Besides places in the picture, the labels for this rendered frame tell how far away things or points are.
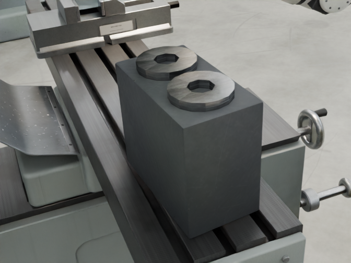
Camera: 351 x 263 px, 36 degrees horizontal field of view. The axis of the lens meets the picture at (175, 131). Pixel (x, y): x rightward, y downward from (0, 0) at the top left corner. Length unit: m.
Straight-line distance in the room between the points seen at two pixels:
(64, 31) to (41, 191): 0.40
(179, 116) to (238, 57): 2.88
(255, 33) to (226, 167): 3.21
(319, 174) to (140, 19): 1.40
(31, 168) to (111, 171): 0.28
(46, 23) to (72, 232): 0.50
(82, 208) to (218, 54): 2.53
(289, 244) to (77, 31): 0.78
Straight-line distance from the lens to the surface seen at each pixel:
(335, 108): 3.02
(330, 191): 1.51
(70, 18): 1.32
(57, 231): 1.21
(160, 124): 0.71
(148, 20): 1.37
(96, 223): 1.22
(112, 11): 1.34
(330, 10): 1.18
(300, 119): 1.57
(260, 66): 3.43
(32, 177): 1.12
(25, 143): 1.10
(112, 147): 0.96
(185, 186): 0.70
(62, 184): 1.15
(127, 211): 0.82
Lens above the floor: 1.52
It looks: 33 degrees down
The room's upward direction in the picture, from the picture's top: 4 degrees counter-clockwise
